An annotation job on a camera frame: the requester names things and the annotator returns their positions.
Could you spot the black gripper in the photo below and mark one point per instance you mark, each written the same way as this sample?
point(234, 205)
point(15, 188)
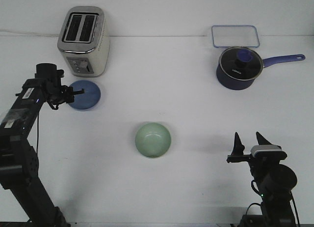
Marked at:
point(50, 83)
point(259, 166)

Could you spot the blue bowl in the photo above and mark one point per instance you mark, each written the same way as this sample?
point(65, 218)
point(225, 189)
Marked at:
point(89, 98)

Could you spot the green bowl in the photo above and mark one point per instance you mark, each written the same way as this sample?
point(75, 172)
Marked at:
point(152, 140)

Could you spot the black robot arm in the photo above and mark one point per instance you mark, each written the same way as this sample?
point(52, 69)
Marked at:
point(19, 163)
point(272, 181)

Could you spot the silver two-slot toaster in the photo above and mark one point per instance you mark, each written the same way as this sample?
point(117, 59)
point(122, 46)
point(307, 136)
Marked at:
point(84, 42)

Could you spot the glass pot lid blue knob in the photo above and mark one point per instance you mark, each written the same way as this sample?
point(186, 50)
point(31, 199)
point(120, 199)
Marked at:
point(241, 63)

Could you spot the clear blue-rimmed container lid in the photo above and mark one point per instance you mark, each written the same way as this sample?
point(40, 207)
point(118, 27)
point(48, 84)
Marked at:
point(224, 36)

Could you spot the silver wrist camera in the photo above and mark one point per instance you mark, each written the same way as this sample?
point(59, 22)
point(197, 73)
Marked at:
point(272, 151)

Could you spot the blue saucepan with handle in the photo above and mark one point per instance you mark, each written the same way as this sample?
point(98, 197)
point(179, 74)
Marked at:
point(234, 84)

